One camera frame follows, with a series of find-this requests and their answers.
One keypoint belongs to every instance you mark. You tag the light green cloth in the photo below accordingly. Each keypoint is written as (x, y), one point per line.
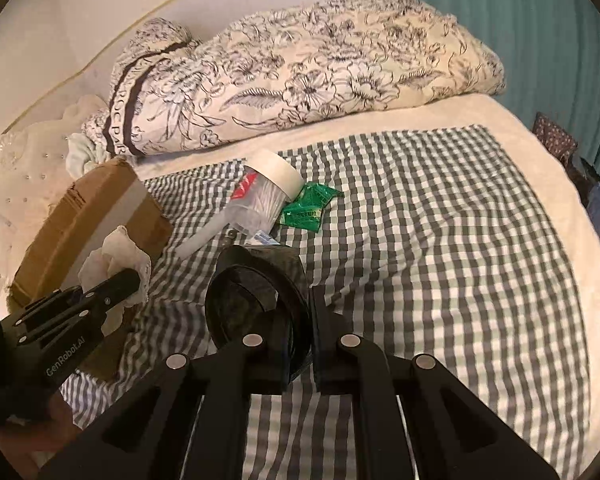
(82, 155)

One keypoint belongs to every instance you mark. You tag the dark patterned bag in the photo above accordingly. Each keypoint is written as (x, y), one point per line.
(555, 135)

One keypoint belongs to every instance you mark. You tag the teal curtain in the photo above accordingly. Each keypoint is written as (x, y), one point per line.
(530, 35)

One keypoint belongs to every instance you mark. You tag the white tube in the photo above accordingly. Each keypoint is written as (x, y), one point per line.
(197, 246)

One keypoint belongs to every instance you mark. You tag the person's left hand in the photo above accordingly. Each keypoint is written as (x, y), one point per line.
(35, 435)

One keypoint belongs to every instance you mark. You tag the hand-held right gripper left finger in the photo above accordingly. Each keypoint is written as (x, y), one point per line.
(265, 365)

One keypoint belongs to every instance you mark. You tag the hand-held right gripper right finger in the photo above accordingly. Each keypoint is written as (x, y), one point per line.
(322, 340)

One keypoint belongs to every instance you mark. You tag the small blue wrapper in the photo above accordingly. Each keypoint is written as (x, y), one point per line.
(262, 238)

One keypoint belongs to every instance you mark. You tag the green checked cloth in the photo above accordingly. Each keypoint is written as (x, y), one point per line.
(430, 260)

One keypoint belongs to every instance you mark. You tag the clear jar of cotton swabs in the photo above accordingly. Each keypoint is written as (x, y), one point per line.
(260, 205)

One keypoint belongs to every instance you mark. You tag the green foil packet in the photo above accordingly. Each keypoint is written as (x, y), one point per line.
(316, 194)
(300, 217)

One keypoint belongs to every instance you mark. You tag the floral patterned duvet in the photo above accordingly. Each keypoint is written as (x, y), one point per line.
(305, 70)

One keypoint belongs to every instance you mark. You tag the white tissue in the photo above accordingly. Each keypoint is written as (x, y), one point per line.
(110, 255)

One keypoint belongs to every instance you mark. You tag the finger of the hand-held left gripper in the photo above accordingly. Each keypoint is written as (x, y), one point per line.
(120, 285)

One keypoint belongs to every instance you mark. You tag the brown cardboard box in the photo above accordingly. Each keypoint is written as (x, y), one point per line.
(95, 210)

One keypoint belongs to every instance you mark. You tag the cream studded headboard cushion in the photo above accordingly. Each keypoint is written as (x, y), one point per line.
(15, 195)

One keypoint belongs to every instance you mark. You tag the cream bed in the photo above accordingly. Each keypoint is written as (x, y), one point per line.
(530, 160)

